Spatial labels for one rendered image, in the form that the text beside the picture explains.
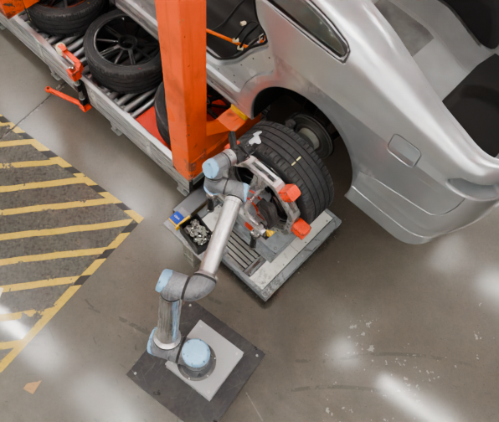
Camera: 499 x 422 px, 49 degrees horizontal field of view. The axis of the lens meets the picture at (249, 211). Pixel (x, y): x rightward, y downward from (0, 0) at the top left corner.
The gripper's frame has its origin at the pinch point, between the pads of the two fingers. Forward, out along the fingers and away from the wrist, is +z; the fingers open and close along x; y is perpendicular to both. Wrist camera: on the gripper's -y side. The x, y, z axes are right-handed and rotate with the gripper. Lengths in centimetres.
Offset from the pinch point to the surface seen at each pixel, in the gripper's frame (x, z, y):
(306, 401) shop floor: -108, -20, 138
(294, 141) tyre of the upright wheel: 0.1, 18.6, 13.4
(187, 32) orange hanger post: 47, -30, -44
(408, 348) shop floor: -86, 53, 158
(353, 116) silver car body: 33, 30, 26
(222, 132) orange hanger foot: -52, 23, -28
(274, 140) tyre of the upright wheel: -3.5, 11.4, 5.8
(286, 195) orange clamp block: -5.0, -5.0, 34.5
